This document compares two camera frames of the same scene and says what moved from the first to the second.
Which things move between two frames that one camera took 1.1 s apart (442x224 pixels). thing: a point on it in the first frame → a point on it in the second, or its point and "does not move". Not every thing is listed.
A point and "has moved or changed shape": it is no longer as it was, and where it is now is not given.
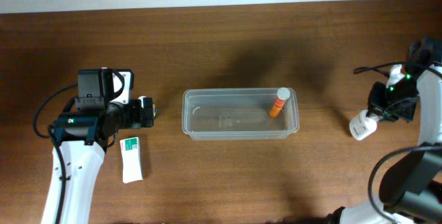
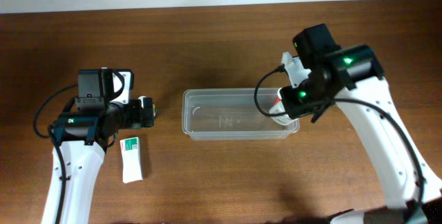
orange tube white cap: x=282 y=95 does not move
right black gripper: x=382 y=106 → x=290 y=108
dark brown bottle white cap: x=155 y=108 does not move
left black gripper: x=147 y=112 does not move
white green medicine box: x=130 y=151 does not move
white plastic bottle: x=362 y=125 has moved or changed shape
